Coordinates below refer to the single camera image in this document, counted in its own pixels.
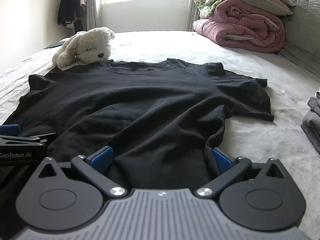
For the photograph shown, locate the black t-shirt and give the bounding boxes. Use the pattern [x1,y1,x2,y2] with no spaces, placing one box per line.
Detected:
[6,59,274,190]

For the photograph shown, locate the grey folded clothes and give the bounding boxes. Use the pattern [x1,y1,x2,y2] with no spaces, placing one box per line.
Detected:
[301,90,320,153]

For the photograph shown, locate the dark hanging clothes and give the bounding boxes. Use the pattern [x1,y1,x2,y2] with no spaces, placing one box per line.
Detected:
[57,0,87,36]

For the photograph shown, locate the white bed sheet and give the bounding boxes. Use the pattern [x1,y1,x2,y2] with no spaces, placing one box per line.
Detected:
[0,30,320,230]

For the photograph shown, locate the dark flat item on bed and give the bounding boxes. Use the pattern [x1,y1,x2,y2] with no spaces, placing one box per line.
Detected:
[45,41,65,49]

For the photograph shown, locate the white plush dog toy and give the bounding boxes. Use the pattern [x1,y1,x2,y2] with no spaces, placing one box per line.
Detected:
[52,27,115,67]

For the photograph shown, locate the grey curtain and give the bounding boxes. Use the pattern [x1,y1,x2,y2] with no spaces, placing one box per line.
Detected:
[86,0,103,30]

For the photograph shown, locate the grey padded headboard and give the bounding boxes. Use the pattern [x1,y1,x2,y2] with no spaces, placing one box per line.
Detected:
[279,0,320,77]

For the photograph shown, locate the pink folded quilt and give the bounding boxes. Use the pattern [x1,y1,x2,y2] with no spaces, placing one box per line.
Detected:
[193,0,285,53]

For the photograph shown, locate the grey pillow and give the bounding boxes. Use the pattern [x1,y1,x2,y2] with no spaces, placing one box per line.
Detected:
[241,0,293,16]

